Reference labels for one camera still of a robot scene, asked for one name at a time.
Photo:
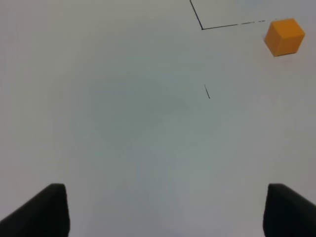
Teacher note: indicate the orange block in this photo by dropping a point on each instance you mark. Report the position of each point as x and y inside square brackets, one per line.
[284, 37]

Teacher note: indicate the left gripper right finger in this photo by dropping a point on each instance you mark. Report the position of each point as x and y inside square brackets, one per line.
[288, 214]

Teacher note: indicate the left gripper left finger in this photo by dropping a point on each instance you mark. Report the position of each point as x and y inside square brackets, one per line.
[44, 215]

